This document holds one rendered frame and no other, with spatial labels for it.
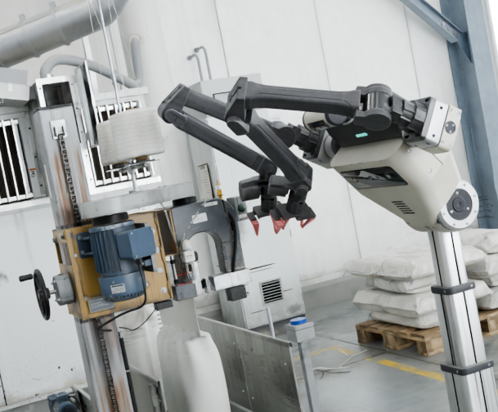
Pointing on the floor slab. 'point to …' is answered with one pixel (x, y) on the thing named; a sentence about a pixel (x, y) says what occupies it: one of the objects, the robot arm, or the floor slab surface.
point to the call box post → (308, 376)
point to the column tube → (91, 348)
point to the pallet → (411, 336)
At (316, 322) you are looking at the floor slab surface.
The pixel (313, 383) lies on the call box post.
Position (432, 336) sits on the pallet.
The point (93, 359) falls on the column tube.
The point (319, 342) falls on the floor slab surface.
